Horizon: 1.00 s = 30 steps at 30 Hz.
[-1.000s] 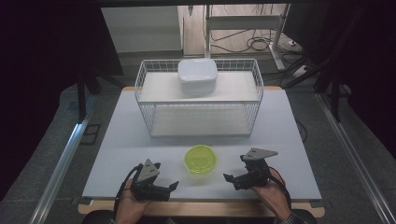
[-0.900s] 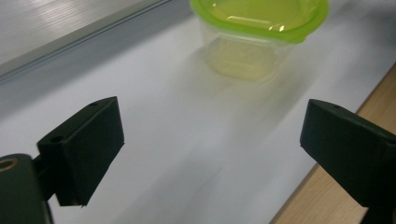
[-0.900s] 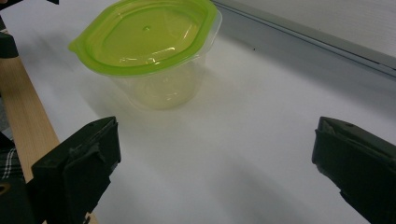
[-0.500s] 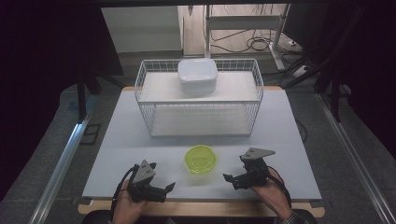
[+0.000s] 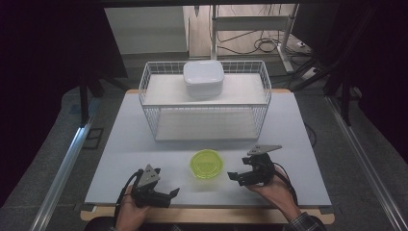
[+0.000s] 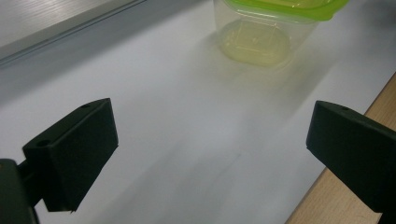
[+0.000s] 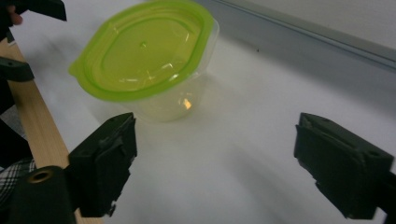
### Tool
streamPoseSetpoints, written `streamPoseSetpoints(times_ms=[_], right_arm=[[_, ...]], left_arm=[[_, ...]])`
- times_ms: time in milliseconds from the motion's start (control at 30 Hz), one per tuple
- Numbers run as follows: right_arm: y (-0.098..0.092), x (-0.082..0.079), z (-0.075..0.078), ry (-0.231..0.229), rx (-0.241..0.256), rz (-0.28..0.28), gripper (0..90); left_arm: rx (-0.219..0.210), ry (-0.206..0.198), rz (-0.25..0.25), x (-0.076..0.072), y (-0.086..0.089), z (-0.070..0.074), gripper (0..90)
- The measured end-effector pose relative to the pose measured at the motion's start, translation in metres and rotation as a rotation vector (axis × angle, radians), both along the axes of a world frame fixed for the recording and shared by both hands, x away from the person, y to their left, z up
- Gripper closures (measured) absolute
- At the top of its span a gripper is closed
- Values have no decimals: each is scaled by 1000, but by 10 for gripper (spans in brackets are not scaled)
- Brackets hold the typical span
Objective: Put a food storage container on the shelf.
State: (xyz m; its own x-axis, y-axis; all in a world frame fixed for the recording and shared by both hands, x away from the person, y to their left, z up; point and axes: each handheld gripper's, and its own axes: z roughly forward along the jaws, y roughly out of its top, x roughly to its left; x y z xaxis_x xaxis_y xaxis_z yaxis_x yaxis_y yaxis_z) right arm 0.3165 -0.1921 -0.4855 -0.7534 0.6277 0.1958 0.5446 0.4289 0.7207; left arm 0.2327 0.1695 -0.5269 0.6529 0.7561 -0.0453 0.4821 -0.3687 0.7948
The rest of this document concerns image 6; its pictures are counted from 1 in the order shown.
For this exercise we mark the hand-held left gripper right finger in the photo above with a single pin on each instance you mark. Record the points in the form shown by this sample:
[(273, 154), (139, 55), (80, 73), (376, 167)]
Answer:
[(355, 158)]

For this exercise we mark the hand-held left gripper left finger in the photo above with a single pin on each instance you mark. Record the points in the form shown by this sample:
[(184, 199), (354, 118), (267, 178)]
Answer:
[(77, 155)]

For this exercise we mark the green lidded plastic container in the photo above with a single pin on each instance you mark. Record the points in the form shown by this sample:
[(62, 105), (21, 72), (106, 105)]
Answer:
[(264, 34)]

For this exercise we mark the aluminium floor rail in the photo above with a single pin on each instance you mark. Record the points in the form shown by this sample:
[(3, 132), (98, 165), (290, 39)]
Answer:
[(46, 21)]

